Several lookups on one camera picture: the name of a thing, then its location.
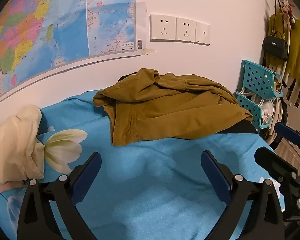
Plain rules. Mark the black handbag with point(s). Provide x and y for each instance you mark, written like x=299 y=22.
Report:
x=275 y=46

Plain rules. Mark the black garment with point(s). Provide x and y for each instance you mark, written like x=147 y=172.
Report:
x=240 y=128

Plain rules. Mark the cream garment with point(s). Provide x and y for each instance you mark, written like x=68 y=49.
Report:
x=12 y=142

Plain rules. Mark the blue printed bed sheet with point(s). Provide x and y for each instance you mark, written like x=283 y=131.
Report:
x=152 y=167

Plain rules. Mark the teal perforated plastic basket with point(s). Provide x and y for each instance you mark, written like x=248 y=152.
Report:
x=248 y=107
x=258 y=76

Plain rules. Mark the beige striped hanging garment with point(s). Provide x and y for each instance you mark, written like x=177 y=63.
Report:
x=293 y=90

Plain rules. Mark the yellow-green hanging cardigan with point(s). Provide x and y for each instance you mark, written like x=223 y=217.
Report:
x=298 y=55

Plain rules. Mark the white wall socket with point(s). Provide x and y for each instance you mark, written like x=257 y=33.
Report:
x=186 y=30
x=163 y=27

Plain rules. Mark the olive brown jacket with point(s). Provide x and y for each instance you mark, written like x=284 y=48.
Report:
x=165 y=105

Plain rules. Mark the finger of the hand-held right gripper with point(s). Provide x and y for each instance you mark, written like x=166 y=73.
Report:
x=287 y=132
x=271 y=160

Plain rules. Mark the white plastic bag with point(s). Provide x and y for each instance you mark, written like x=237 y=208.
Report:
x=267 y=112

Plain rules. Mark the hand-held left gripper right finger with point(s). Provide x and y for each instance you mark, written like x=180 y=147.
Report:
x=215 y=177

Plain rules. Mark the pink garment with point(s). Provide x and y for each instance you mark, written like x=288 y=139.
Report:
x=5 y=187

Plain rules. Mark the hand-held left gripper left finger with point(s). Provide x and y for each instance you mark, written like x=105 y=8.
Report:
x=88 y=177

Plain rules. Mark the colourful wall map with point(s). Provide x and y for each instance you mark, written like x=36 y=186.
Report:
x=40 y=30

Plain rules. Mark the pink hanging scarf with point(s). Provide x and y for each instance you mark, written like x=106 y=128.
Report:
x=287 y=15

